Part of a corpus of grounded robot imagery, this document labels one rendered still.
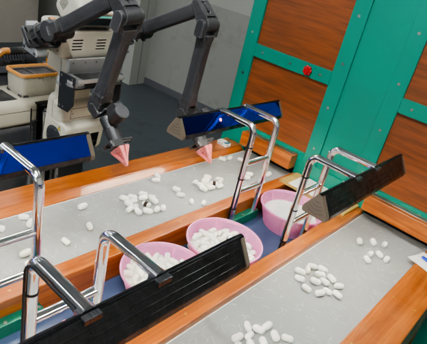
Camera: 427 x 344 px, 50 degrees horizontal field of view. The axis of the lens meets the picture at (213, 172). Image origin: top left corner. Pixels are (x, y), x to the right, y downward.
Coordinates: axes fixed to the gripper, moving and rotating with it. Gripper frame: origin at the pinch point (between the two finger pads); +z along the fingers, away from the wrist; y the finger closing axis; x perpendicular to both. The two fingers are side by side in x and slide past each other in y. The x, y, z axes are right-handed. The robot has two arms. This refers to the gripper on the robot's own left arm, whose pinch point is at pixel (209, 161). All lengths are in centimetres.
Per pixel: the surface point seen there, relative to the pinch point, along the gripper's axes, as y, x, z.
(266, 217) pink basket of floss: -0.1, -15.9, 31.8
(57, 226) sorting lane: -74, 4, 6
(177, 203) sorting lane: -28.2, -1.6, 12.7
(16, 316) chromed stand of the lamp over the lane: -101, -11, 27
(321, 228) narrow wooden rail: 7, -32, 44
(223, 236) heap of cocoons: -28.9, -18.1, 31.1
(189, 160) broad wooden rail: 1.3, 12.3, -5.6
